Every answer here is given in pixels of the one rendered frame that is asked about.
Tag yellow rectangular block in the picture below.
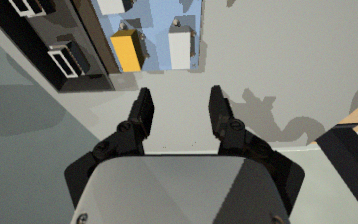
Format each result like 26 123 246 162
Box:
110 29 145 72

